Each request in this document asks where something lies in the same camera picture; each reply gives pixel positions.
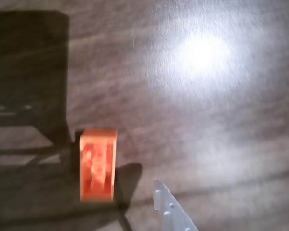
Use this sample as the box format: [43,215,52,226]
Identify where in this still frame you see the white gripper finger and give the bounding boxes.
[153,179,199,231]

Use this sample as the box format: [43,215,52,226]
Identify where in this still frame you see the orange lego block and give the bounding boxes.
[79,129,118,203]

